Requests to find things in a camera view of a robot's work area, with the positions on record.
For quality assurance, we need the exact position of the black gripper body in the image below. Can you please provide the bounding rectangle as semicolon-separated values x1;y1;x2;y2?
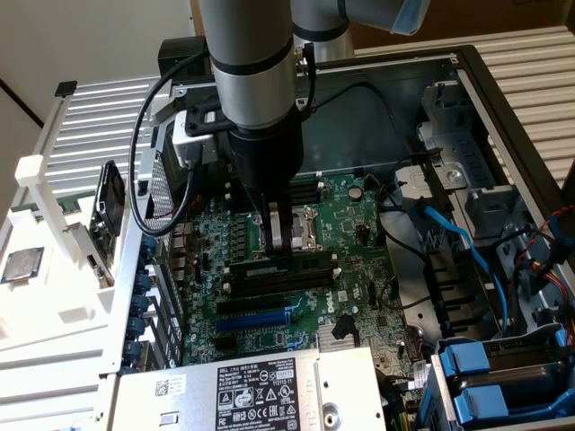
226;110;306;199

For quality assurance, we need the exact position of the green RAM stick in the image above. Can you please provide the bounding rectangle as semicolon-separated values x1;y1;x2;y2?
227;251;339;277
9;196;83;216

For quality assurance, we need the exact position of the CPU socket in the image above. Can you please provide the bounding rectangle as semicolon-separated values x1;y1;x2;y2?
258;204;325;253

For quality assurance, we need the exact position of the green motherboard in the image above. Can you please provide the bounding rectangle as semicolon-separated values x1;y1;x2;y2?
172;172;432;391

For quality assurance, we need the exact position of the long black expansion slot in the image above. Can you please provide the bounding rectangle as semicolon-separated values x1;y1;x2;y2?
216;295;288;316

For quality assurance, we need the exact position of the open PC case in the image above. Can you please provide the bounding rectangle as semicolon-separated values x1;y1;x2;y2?
137;43;575;431

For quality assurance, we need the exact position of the blue expansion slot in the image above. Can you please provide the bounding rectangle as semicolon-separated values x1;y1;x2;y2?
214;311;289;334

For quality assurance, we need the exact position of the metal rear port block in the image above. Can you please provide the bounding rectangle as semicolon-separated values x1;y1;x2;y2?
169;219;199;288

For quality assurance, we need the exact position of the silver chipset heat sink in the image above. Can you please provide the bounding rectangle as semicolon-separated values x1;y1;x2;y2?
316;321;360;356

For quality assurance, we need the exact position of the black box device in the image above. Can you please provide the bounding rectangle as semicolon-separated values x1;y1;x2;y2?
157;38;212;84

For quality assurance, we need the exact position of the printed brown cardboard box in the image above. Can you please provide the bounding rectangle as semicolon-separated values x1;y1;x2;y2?
189;0;208;40

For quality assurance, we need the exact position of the black disk drive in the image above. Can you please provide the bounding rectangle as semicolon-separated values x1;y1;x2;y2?
93;160;128;238

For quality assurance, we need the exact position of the green graphics card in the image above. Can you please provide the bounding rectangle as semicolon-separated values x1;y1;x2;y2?
66;210;117;289

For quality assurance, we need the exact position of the silver power supply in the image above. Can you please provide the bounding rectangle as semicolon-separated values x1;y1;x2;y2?
106;344;388;431

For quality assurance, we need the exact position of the blue disk bay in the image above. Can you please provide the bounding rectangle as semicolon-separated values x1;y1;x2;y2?
420;327;575;431

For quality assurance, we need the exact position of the white plastic parts rack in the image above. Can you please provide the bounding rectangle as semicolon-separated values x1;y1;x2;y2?
0;154;149;356

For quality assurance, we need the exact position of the silver CPU chip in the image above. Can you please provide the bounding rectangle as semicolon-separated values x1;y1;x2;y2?
0;245;46;285

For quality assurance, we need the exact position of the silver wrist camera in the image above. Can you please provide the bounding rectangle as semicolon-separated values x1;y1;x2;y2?
172;107;233;170

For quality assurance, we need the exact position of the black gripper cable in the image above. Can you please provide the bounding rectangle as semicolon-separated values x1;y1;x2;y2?
299;41;318;123

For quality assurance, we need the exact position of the silver metal bracket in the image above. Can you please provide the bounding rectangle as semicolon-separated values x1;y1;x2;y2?
146;80;188;131

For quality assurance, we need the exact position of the black cable plug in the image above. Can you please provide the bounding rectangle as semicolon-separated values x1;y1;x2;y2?
331;312;357;342

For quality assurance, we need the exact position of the thin black case wire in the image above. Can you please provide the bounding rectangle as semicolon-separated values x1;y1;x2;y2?
305;81;412;156

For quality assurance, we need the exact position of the black camera cable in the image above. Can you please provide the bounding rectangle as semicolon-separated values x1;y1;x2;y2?
128;48;212;238

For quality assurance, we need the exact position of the blue flat disk wire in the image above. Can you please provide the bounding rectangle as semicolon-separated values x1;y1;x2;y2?
415;199;511;338

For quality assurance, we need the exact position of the red black twisted wire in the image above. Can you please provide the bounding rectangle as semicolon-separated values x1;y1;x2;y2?
536;204;575;234

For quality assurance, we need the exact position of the multicolour power wire bundle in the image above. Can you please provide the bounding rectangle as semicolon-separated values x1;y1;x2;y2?
516;251;575;318

